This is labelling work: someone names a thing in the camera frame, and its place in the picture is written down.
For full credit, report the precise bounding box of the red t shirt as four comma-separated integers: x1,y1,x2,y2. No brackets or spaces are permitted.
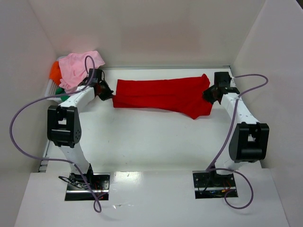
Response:
113,74,213,119

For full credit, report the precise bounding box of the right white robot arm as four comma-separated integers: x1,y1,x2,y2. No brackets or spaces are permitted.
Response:
203,85,269,175

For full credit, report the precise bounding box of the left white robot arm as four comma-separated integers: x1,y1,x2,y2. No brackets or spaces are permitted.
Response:
47,80,113,184

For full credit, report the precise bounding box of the pink t shirt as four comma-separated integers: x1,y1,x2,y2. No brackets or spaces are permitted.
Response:
58,51,105,93

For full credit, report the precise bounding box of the green t shirt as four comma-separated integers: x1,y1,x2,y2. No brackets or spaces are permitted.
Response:
55,87,69,102

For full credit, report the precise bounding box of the orange t shirt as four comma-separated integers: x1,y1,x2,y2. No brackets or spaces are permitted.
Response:
49,61,62,86

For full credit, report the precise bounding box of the white plastic basket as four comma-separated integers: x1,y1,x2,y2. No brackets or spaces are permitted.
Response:
45,56,65,97

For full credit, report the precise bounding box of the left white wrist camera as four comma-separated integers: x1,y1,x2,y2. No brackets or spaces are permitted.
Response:
89,69,105,84

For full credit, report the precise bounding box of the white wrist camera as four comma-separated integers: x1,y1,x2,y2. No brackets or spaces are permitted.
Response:
89,69,105,84
214,71,232,87

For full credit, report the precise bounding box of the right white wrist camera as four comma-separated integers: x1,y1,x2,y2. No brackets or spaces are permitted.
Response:
214,71,232,87

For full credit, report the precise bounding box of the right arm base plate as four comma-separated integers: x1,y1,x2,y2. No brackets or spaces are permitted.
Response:
193,171,238,199

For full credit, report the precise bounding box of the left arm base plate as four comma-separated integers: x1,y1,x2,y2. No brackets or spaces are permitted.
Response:
62,173,110,201

